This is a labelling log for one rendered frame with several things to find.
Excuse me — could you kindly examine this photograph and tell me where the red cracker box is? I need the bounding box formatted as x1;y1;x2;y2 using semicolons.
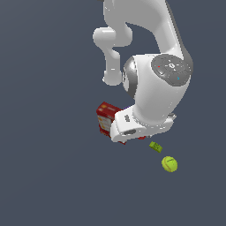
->
95;102;147;146

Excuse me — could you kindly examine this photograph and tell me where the yellow-green tennis ball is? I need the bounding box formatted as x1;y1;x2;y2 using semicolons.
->
161;155;178;173

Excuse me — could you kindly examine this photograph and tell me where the small green block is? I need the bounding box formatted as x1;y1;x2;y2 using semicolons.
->
148;140;163;154

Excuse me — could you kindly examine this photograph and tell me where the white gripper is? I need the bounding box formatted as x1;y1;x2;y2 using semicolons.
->
109;110;177;143

